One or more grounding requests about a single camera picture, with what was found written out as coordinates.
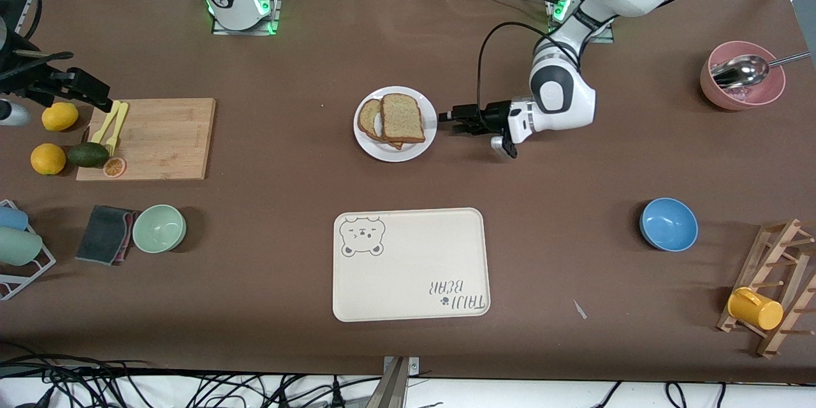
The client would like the wooden cutting board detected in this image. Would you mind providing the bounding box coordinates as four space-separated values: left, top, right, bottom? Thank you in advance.
76 98 216 182

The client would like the plain bread slice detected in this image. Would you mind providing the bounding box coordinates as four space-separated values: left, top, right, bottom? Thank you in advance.
381 93 426 144

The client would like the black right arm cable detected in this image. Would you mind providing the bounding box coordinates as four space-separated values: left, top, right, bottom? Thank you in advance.
22 0 43 48

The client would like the yellow mug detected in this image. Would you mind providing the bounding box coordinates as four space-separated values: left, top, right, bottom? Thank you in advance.
727 287 784 331

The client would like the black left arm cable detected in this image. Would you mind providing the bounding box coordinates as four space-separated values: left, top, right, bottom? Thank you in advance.
476 22 562 110

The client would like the yellow plastic fork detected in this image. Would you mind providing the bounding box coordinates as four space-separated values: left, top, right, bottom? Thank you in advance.
105 102 129 157

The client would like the metal spoon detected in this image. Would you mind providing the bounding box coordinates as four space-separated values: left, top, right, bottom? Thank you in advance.
710 51 812 90

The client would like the black floor cable tangle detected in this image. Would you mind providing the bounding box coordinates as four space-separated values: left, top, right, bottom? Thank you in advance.
0 341 383 408

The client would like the yellow lemon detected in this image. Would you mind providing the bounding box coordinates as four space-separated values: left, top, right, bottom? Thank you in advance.
30 143 67 176
41 102 80 133

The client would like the pale green cup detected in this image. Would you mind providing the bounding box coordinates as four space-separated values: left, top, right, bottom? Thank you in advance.
0 227 43 266

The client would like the pink bowl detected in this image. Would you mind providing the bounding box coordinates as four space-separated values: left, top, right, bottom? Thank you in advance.
699 41 786 111

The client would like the cream tray with bear print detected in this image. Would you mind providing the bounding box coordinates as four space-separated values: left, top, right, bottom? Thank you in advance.
332 207 492 323

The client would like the blue cup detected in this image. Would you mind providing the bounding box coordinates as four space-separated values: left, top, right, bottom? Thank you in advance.
0 205 29 231

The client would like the pale green bowl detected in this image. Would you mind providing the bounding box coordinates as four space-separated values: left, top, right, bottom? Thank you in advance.
132 205 187 254

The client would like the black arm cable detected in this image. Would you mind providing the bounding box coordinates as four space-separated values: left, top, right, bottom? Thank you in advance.
476 22 562 110
22 0 43 48

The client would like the wooden mug rack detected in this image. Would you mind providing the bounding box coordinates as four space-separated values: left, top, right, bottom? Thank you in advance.
716 218 816 359

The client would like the white wire rack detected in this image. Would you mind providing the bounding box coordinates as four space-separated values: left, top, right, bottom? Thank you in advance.
0 200 57 302

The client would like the dark grey folded cloth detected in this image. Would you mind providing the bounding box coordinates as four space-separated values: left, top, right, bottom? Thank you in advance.
75 205 131 266

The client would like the green avocado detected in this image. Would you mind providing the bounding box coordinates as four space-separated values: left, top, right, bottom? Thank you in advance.
67 142 110 169

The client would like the blue bowl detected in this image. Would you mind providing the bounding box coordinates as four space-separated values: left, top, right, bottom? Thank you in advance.
639 198 699 252

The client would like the white round plate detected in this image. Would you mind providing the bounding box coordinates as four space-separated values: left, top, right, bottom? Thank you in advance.
354 86 438 163

